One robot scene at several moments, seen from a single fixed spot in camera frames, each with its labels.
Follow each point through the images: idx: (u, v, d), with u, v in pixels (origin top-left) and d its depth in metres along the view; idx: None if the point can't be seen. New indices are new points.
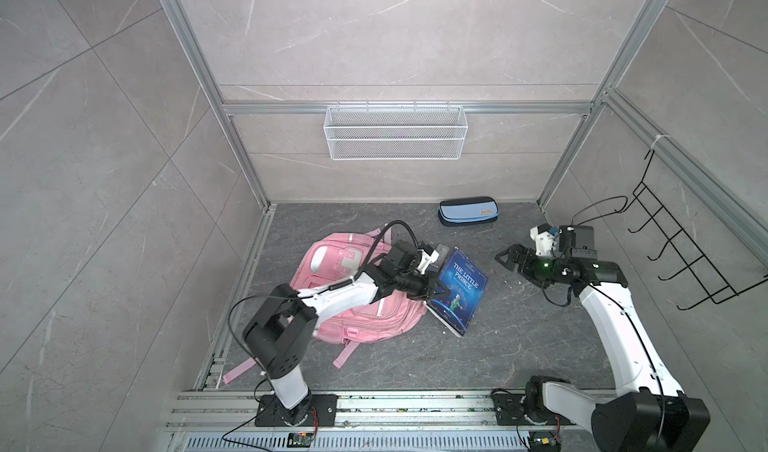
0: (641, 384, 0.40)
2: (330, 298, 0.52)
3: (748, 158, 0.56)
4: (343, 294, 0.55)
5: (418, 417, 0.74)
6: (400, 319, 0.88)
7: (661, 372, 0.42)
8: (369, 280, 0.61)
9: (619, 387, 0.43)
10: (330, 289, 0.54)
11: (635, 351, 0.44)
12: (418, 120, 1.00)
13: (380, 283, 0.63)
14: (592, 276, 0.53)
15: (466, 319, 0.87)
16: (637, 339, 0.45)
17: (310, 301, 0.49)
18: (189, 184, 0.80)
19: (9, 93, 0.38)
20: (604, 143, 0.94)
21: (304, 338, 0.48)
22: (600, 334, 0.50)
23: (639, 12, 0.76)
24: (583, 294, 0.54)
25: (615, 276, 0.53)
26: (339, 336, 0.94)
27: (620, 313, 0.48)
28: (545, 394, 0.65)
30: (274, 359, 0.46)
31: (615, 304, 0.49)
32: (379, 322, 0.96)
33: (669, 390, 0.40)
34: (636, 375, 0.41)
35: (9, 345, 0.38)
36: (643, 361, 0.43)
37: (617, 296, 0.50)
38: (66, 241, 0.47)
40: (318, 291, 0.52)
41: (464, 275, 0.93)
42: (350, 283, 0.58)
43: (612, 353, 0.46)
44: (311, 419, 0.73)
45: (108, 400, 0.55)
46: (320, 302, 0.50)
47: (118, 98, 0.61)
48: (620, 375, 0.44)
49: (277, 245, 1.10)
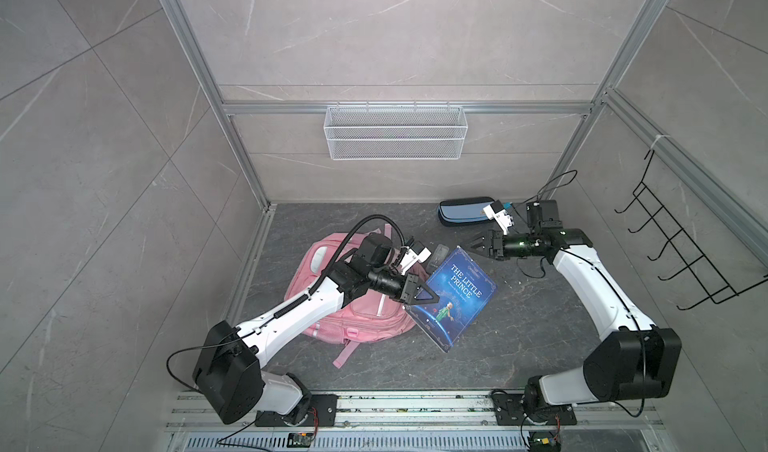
0: (620, 325, 0.44)
2: (279, 326, 0.46)
3: (748, 158, 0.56)
4: (296, 316, 0.48)
5: (418, 417, 0.74)
6: (401, 319, 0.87)
7: (633, 308, 0.46)
8: (329, 289, 0.53)
9: (602, 334, 0.47)
10: (278, 315, 0.47)
11: (610, 298, 0.48)
12: (418, 120, 1.00)
13: (346, 287, 0.55)
14: (560, 242, 0.57)
15: (453, 331, 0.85)
16: (609, 286, 0.49)
17: (249, 339, 0.43)
18: (189, 184, 0.80)
19: (8, 93, 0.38)
20: (603, 143, 0.94)
21: (256, 378, 0.44)
22: (578, 292, 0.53)
23: (638, 13, 0.76)
24: (556, 259, 0.58)
25: (581, 240, 0.57)
26: (339, 336, 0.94)
27: (590, 267, 0.52)
28: (545, 391, 0.65)
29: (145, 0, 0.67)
30: (223, 407, 0.41)
31: (585, 261, 0.53)
32: (379, 322, 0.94)
33: (644, 325, 0.44)
34: (614, 319, 0.45)
35: (10, 345, 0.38)
36: (615, 303, 0.47)
37: (585, 254, 0.55)
38: (67, 241, 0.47)
40: (264, 321, 0.46)
41: (462, 282, 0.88)
42: (306, 302, 0.50)
43: (590, 308, 0.51)
44: (311, 419, 0.73)
45: (108, 400, 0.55)
46: (265, 335, 0.44)
47: (118, 98, 0.61)
48: (601, 323, 0.47)
49: (277, 245, 1.10)
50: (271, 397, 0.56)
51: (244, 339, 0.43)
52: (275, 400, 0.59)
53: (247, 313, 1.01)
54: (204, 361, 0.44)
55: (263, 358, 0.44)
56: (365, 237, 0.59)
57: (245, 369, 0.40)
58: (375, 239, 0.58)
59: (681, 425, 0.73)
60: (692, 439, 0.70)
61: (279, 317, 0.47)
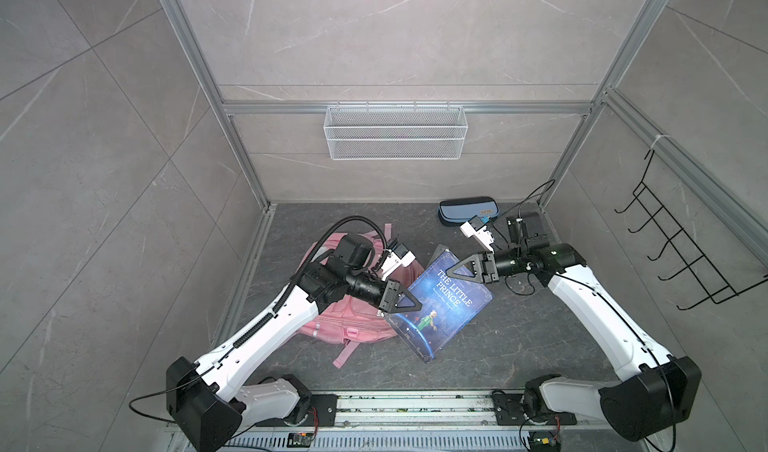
0: (640, 361, 0.41)
2: (242, 355, 0.42)
3: (748, 158, 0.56)
4: (262, 339, 0.44)
5: (418, 417, 0.74)
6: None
7: (647, 341, 0.43)
8: (297, 299, 0.48)
9: (620, 371, 0.44)
10: (239, 343, 0.43)
11: (620, 329, 0.45)
12: (418, 120, 1.00)
13: (315, 295, 0.49)
14: (555, 264, 0.53)
15: (438, 340, 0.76)
16: (616, 315, 0.46)
17: (210, 374, 0.40)
18: (189, 183, 0.80)
19: (9, 92, 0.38)
20: (604, 143, 0.94)
21: (228, 414, 0.42)
22: (583, 321, 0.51)
23: (638, 13, 0.76)
24: (551, 283, 0.55)
25: (573, 259, 0.54)
26: (339, 336, 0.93)
27: (593, 294, 0.49)
28: (545, 396, 0.65)
29: (145, 0, 0.67)
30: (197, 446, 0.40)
31: (585, 286, 0.50)
32: (378, 322, 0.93)
33: (662, 356, 0.42)
34: (631, 354, 0.42)
35: (9, 345, 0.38)
36: (627, 336, 0.44)
37: (583, 278, 0.51)
38: (66, 241, 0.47)
40: (226, 351, 0.42)
41: (449, 289, 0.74)
42: (272, 321, 0.46)
43: (600, 339, 0.47)
44: (311, 419, 0.73)
45: (108, 401, 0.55)
46: (228, 366, 0.41)
47: (118, 98, 0.61)
48: (615, 359, 0.45)
49: (277, 245, 1.10)
50: (261, 407, 0.55)
51: (204, 376, 0.40)
52: (266, 410, 0.57)
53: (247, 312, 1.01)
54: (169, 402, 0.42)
55: (226, 393, 0.41)
56: (343, 238, 0.54)
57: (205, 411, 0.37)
58: (353, 240, 0.54)
59: (682, 426, 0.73)
60: (692, 439, 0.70)
61: (241, 343, 0.43)
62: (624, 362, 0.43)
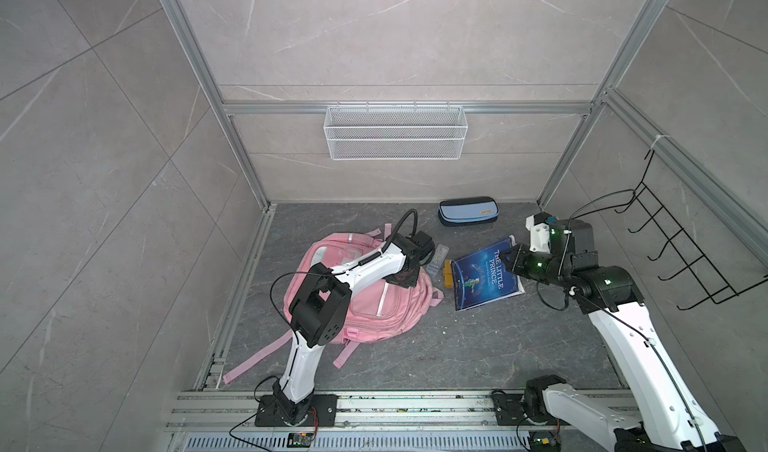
0: (685, 438, 0.37)
2: (362, 271, 0.56)
3: (748, 158, 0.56)
4: (375, 266, 0.59)
5: (418, 417, 0.74)
6: (399, 319, 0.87)
7: (696, 412, 0.38)
8: (396, 251, 0.64)
9: (656, 433, 0.40)
10: (361, 263, 0.58)
11: (668, 392, 0.39)
12: (418, 120, 1.00)
13: (408, 252, 0.66)
14: (605, 297, 0.45)
15: (468, 302, 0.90)
16: (667, 374, 0.40)
17: (342, 275, 0.54)
18: (189, 183, 0.80)
19: (9, 92, 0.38)
20: (604, 143, 0.94)
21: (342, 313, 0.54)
22: (621, 363, 0.45)
23: (638, 13, 0.76)
24: (596, 315, 0.47)
25: (629, 290, 0.46)
26: (339, 336, 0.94)
27: (645, 345, 0.42)
28: (546, 401, 0.65)
29: (145, 0, 0.67)
30: (320, 329, 0.52)
31: (637, 334, 0.43)
32: (376, 322, 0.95)
33: (709, 435, 0.37)
34: (675, 426, 0.38)
35: (10, 344, 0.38)
36: (674, 401, 0.39)
37: (637, 322, 0.43)
38: (66, 241, 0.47)
40: (350, 266, 0.56)
41: (496, 267, 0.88)
42: (379, 257, 0.61)
43: (638, 390, 0.42)
44: (311, 419, 0.73)
45: (108, 401, 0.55)
46: (353, 276, 0.54)
47: (118, 98, 0.61)
48: (652, 419, 0.40)
49: (277, 245, 1.10)
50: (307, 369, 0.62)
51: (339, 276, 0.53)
52: (304, 374, 0.62)
53: (247, 312, 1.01)
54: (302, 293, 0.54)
55: None
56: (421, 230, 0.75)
57: (341, 300, 0.51)
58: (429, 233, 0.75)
59: None
60: None
61: (361, 264, 0.57)
62: (664, 428, 0.39)
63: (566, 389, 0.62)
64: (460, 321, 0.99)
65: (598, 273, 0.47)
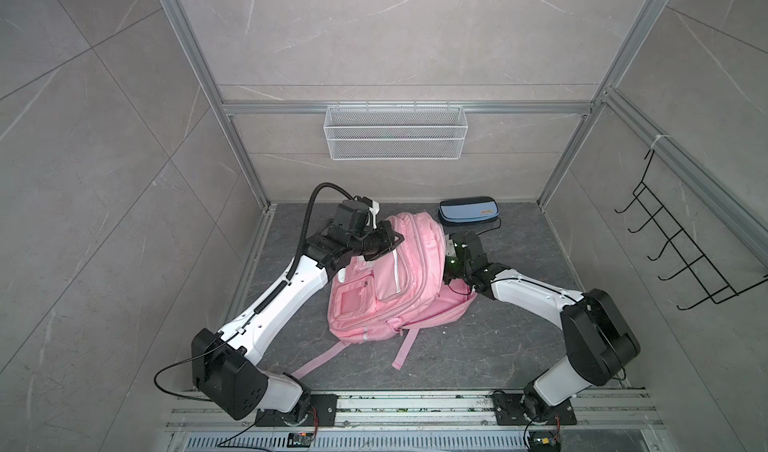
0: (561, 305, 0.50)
2: (264, 320, 0.44)
3: (748, 158, 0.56)
4: (282, 303, 0.46)
5: (418, 416, 0.75)
6: (423, 282, 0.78)
7: (561, 291, 0.53)
8: (307, 267, 0.50)
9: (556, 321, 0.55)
10: (259, 310, 0.45)
11: (540, 290, 0.56)
12: (418, 120, 1.00)
13: (325, 260, 0.51)
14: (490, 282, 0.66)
15: None
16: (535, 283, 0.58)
17: (235, 340, 0.42)
18: (189, 183, 0.80)
19: (8, 93, 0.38)
20: (603, 143, 0.94)
21: (253, 374, 0.43)
22: (524, 307, 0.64)
23: (638, 13, 0.76)
24: (495, 292, 0.66)
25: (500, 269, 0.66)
26: (388, 330, 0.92)
27: (517, 280, 0.61)
28: (542, 392, 0.65)
29: None
30: (231, 405, 0.41)
31: (512, 280, 0.61)
32: (406, 295, 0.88)
33: (575, 296, 0.51)
34: (555, 304, 0.51)
35: (9, 345, 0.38)
36: (548, 292, 0.54)
37: (511, 276, 0.63)
38: (66, 241, 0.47)
40: (246, 319, 0.44)
41: None
42: (286, 288, 0.47)
43: (537, 308, 0.57)
44: (311, 419, 0.73)
45: (108, 400, 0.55)
46: (251, 332, 0.43)
47: (118, 98, 0.61)
48: (549, 313, 0.54)
49: (277, 245, 1.10)
50: (273, 394, 0.56)
51: (230, 341, 0.42)
52: (277, 396, 0.58)
53: None
54: (197, 373, 0.43)
55: (254, 354, 0.43)
56: (339, 206, 0.55)
57: (237, 372, 0.39)
58: (350, 206, 0.54)
59: (681, 424, 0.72)
60: (691, 439, 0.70)
61: (260, 310, 0.45)
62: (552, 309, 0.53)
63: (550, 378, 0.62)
64: (460, 321, 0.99)
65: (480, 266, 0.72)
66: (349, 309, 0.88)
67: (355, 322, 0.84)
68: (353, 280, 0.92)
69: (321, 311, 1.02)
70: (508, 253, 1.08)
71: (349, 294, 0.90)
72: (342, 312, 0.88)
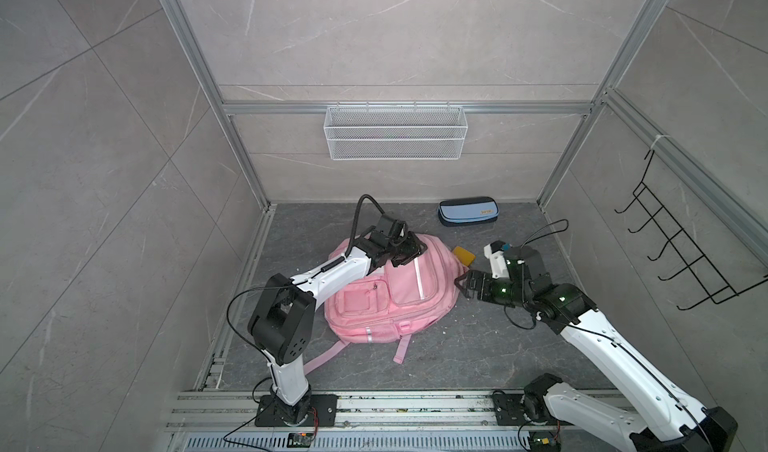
0: (679, 424, 0.39)
2: (325, 278, 0.53)
3: (748, 158, 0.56)
4: (339, 273, 0.56)
5: (418, 417, 0.74)
6: (444, 294, 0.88)
7: (676, 393, 0.42)
8: (359, 254, 0.61)
9: (657, 429, 0.42)
10: (324, 270, 0.54)
11: (652, 384, 0.43)
12: (418, 120, 1.00)
13: (373, 254, 0.64)
14: (566, 314, 0.50)
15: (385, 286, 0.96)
16: (641, 366, 0.44)
17: (304, 285, 0.50)
18: (189, 183, 0.80)
19: (9, 92, 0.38)
20: (603, 143, 0.94)
21: (307, 324, 0.50)
22: (604, 372, 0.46)
23: (638, 12, 0.76)
24: (565, 331, 0.52)
25: (581, 303, 0.51)
26: (393, 333, 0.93)
27: (613, 346, 0.46)
28: (551, 407, 0.64)
29: (145, 0, 0.67)
30: (283, 346, 0.47)
31: (604, 338, 0.47)
32: (427, 304, 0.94)
33: (697, 412, 0.40)
34: (668, 414, 0.40)
35: (10, 345, 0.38)
36: (658, 389, 0.42)
37: (600, 327, 0.48)
38: (66, 241, 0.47)
40: (312, 273, 0.53)
41: None
42: (342, 262, 0.58)
43: (629, 394, 0.45)
44: (311, 419, 0.73)
45: (108, 400, 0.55)
46: (316, 284, 0.51)
47: (118, 98, 0.61)
48: (650, 418, 0.43)
49: (277, 245, 1.10)
50: (293, 372, 0.59)
51: (300, 286, 0.50)
52: (292, 379, 0.61)
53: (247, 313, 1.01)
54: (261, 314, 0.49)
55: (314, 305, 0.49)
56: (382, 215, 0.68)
57: (304, 309, 0.46)
58: (391, 215, 0.67)
59: None
60: None
61: (324, 271, 0.54)
62: (660, 421, 0.41)
63: (566, 390, 0.62)
64: (459, 321, 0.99)
65: (553, 293, 0.53)
66: (355, 308, 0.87)
67: (363, 321, 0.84)
68: (360, 280, 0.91)
69: (321, 311, 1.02)
70: None
71: (356, 293, 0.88)
72: (347, 310, 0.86)
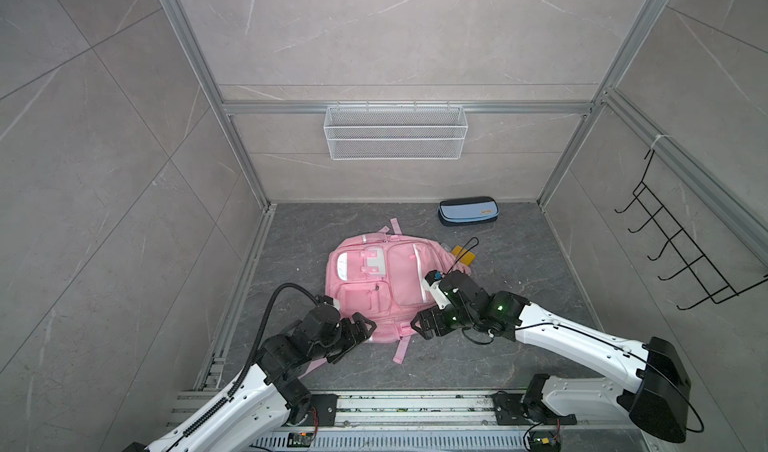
0: (633, 371, 0.43)
2: (190, 443, 0.43)
3: (749, 158, 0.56)
4: (217, 420, 0.46)
5: (418, 416, 0.75)
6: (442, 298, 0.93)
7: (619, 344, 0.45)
8: (257, 379, 0.50)
9: (625, 384, 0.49)
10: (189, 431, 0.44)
11: (601, 348, 0.46)
12: (418, 119, 1.00)
13: (275, 375, 0.50)
14: (507, 321, 0.54)
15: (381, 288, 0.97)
16: (585, 337, 0.48)
17: None
18: (189, 183, 0.80)
19: (8, 92, 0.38)
20: (603, 143, 0.94)
21: None
22: (565, 354, 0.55)
23: (639, 12, 0.76)
24: (519, 335, 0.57)
25: (517, 306, 0.55)
26: (394, 334, 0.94)
27: (555, 328, 0.50)
28: (554, 406, 0.63)
29: (145, 0, 0.67)
30: None
31: (547, 325, 0.51)
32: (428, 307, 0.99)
33: (640, 352, 0.44)
34: (623, 367, 0.44)
35: (10, 344, 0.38)
36: (606, 349, 0.46)
37: (539, 317, 0.52)
38: (66, 241, 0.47)
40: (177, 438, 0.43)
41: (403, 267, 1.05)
42: (227, 404, 0.47)
43: (592, 363, 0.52)
44: (311, 419, 0.73)
45: (108, 400, 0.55)
46: None
47: (119, 98, 0.61)
48: (616, 378, 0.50)
49: (277, 245, 1.10)
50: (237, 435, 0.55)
51: None
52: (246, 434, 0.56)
53: (247, 312, 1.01)
54: None
55: None
56: (307, 314, 0.57)
57: None
58: (317, 314, 0.55)
59: None
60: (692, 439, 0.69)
61: (192, 430, 0.44)
62: (623, 376, 0.44)
63: (556, 384, 0.63)
64: None
65: (490, 306, 0.57)
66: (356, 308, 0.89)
67: None
68: (362, 282, 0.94)
69: None
70: (508, 253, 1.08)
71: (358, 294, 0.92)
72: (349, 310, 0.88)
